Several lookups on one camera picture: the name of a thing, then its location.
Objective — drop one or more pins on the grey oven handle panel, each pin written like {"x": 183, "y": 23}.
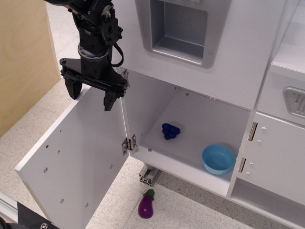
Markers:
{"x": 295, "y": 101}

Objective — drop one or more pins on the metal door hinge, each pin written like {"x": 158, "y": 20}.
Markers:
{"x": 129, "y": 144}

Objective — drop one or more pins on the light blue bowl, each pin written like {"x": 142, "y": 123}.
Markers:
{"x": 217, "y": 159}

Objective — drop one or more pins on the lower brass cabinet hinge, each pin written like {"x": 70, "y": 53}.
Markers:
{"x": 241, "y": 166}

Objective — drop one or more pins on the white toy kitchen cabinet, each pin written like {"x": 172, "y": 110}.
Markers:
{"x": 261, "y": 52}

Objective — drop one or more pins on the upper brass cabinet hinge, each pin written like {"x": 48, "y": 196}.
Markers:
{"x": 252, "y": 131}

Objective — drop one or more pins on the blue toy grapes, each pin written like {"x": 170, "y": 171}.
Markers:
{"x": 170, "y": 131}

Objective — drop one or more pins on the white right cabinet door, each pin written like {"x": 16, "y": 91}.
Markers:
{"x": 275, "y": 157}

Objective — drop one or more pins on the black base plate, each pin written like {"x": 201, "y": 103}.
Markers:
{"x": 28, "y": 219}

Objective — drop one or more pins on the wooden plywood panel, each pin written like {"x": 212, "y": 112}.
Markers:
{"x": 28, "y": 68}

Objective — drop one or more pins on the aluminium frame rail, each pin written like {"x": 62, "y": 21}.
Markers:
{"x": 8, "y": 208}

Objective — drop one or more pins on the brass cabinet hinge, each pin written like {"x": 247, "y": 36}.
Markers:
{"x": 252, "y": 131}
{"x": 241, "y": 166}

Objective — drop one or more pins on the grey ice dispenser recess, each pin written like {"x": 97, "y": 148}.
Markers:
{"x": 186, "y": 30}

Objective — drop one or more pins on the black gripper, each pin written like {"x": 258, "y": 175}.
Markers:
{"x": 98, "y": 73}

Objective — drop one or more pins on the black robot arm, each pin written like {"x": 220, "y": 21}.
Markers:
{"x": 99, "y": 33}

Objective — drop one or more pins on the purple toy eggplant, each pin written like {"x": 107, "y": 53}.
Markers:
{"x": 145, "y": 208}

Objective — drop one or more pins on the white low fridge door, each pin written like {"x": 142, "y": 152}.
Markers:
{"x": 70, "y": 169}

